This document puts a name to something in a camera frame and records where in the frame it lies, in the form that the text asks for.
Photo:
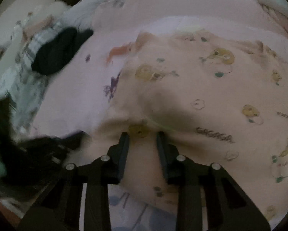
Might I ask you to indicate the light blue cloth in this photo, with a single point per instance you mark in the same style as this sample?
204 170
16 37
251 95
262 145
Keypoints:
21 93

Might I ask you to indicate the pink folded cloth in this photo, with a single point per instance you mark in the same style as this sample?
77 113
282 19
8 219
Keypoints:
283 21

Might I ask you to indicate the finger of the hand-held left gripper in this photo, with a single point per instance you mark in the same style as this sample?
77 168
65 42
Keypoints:
74 139

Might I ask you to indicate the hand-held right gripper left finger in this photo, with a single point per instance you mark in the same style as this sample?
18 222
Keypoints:
124 154

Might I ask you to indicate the pink printed bed cover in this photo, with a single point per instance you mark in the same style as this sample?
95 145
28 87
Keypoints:
86 81

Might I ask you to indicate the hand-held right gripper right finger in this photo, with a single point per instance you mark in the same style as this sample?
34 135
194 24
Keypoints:
162 154

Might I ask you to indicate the black cloth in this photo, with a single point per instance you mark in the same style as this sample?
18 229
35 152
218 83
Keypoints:
57 50

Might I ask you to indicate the peach bear print garment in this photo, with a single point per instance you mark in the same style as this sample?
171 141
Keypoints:
194 89

